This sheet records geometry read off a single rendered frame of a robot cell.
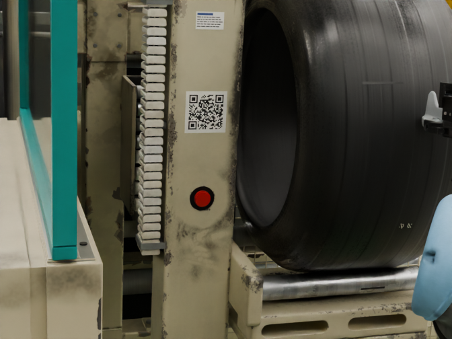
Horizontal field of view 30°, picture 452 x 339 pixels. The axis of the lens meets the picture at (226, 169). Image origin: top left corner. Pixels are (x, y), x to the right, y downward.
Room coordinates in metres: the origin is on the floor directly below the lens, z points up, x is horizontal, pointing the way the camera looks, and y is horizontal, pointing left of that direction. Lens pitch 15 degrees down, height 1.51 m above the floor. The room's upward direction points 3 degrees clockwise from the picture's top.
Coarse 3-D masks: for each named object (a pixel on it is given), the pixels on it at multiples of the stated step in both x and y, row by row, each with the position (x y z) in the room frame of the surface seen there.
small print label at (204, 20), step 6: (198, 12) 1.46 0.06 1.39; (204, 12) 1.46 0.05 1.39; (210, 12) 1.46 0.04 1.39; (216, 12) 1.47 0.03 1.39; (222, 12) 1.47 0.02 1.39; (198, 18) 1.46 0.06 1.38; (204, 18) 1.46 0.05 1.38; (210, 18) 1.46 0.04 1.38; (216, 18) 1.47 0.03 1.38; (222, 18) 1.47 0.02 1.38; (198, 24) 1.46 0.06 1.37; (204, 24) 1.46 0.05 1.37; (210, 24) 1.46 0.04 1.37; (216, 24) 1.47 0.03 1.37; (222, 24) 1.47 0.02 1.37
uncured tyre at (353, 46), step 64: (256, 0) 1.64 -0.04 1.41; (320, 0) 1.44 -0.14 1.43; (384, 0) 1.45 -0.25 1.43; (256, 64) 1.87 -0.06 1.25; (320, 64) 1.37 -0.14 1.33; (384, 64) 1.36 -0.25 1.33; (448, 64) 1.40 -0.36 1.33; (256, 128) 1.86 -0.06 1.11; (320, 128) 1.34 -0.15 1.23; (384, 128) 1.33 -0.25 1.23; (256, 192) 1.77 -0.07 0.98; (320, 192) 1.34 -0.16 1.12; (384, 192) 1.34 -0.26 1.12; (448, 192) 1.38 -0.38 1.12; (320, 256) 1.40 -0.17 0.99; (384, 256) 1.43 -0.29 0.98
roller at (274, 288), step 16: (320, 272) 1.48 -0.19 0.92; (336, 272) 1.48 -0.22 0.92; (352, 272) 1.49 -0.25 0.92; (368, 272) 1.49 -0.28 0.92; (384, 272) 1.50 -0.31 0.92; (400, 272) 1.51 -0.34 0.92; (416, 272) 1.52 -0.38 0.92; (272, 288) 1.43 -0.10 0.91; (288, 288) 1.43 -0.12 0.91; (304, 288) 1.44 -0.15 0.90; (320, 288) 1.45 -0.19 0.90; (336, 288) 1.46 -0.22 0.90; (352, 288) 1.47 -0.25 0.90; (368, 288) 1.48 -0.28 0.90; (384, 288) 1.49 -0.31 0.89; (400, 288) 1.50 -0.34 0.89
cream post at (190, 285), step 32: (192, 0) 1.46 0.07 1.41; (224, 0) 1.47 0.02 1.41; (192, 32) 1.46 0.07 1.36; (224, 32) 1.47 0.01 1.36; (192, 64) 1.46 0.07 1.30; (224, 64) 1.47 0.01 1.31; (192, 160) 1.46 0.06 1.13; (224, 160) 1.48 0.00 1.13; (192, 192) 1.46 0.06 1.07; (224, 192) 1.48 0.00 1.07; (160, 224) 1.50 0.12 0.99; (192, 224) 1.46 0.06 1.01; (224, 224) 1.48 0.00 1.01; (160, 256) 1.49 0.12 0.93; (192, 256) 1.46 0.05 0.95; (224, 256) 1.48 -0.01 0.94; (160, 288) 1.48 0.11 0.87; (192, 288) 1.46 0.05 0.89; (224, 288) 1.48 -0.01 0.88; (160, 320) 1.48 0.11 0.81; (192, 320) 1.46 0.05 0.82; (224, 320) 1.48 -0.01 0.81
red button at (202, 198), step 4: (196, 192) 1.46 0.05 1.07; (200, 192) 1.46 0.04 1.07; (204, 192) 1.46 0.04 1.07; (196, 196) 1.46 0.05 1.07; (200, 196) 1.46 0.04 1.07; (204, 196) 1.46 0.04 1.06; (208, 196) 1.46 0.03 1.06; (196, 200) 1.46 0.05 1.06; (200, 200) 1.46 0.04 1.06; (204, 200) 1.46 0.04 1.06; (208, 200) 1.46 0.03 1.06; (196, 204) 1.46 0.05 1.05; (200, 204) 1.46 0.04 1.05; (204, 204) 1.46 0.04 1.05
